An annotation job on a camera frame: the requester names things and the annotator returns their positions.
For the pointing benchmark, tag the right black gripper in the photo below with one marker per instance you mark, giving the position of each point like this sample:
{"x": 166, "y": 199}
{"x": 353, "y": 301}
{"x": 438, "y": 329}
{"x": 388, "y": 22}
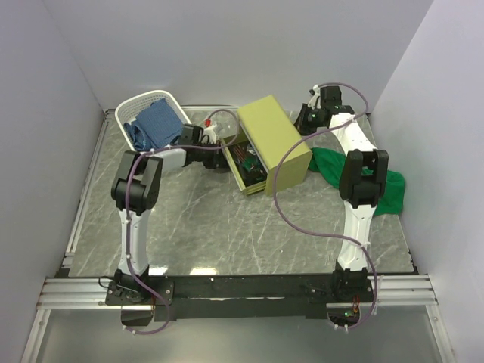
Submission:
{"x": 299, "y": 123}

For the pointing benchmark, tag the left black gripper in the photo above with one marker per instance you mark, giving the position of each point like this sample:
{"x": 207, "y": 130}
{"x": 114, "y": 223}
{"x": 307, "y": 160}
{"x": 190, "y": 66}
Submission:
{"x": 218, "y": 161}

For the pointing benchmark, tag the hex key set green holder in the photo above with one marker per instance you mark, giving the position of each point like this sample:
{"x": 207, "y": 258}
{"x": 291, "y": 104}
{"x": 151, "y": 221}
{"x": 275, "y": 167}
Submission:
{"x": 239, "y": 155}

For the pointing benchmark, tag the blue handled pliers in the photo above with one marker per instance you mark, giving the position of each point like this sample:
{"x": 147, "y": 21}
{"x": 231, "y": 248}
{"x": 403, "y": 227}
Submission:
{"x": 253, "y": 166}

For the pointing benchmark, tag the olive green tool chest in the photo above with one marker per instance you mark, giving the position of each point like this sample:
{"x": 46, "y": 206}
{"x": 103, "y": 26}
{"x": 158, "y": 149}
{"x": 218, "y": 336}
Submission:
{"x": 266, "y": 126}

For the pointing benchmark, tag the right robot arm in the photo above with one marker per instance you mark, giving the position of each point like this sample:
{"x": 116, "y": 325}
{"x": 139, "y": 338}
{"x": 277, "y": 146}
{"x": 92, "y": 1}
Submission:
{"x": 363, "y": 179}

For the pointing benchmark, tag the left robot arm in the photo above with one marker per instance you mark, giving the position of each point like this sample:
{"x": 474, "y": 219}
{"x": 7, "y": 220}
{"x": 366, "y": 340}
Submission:
{"x": 136, "y": 187}

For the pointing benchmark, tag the green cloth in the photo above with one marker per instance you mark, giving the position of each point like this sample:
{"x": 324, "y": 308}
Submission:
{"x": 329, "y": 163}

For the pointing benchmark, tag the blue cloth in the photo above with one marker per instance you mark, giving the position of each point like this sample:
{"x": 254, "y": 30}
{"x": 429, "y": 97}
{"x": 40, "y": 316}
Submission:
{"x": 154, "y": 127}

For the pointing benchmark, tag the white plastic basket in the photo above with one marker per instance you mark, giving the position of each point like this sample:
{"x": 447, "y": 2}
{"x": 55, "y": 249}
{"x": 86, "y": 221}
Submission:
{"x": 129, "y": 109}

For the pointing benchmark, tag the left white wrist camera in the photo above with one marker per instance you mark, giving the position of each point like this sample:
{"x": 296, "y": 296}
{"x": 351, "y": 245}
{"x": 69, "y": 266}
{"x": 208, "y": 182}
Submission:
{"x": 212, "y": 131}

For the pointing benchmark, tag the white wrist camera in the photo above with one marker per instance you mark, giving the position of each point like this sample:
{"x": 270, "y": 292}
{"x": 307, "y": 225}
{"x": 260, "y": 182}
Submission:
{"x": 315, "y": 101}
{"x": 212, "y": 131}

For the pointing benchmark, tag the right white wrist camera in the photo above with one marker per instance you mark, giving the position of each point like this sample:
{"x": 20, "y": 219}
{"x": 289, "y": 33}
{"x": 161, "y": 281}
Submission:
{"x": 315, "y": 101}

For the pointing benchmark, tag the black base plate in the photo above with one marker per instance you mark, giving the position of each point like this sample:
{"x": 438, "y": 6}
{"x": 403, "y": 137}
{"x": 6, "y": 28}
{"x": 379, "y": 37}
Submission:
{"x": 240, "y": 296}

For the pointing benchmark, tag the aluminium frame rail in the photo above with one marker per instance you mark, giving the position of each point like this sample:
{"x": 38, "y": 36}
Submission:
{"x": 62, "y": 292}

